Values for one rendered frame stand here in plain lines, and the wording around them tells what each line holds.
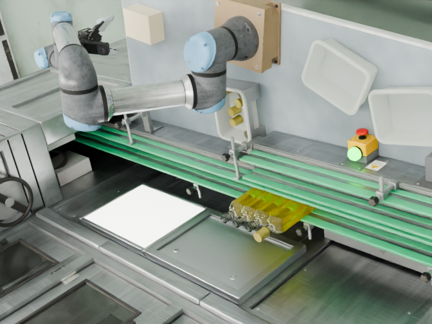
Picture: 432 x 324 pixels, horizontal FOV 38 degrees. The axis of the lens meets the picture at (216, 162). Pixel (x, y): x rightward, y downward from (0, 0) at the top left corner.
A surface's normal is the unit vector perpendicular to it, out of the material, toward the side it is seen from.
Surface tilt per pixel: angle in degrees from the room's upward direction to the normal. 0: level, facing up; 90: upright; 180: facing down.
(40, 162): 90
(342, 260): 90
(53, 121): 90
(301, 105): 0
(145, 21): 0
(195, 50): 12
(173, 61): 0
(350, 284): 90
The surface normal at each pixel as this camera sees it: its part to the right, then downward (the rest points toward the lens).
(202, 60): -0.68, 0.24
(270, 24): 0.72, 0.36
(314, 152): -0.15, -0.89
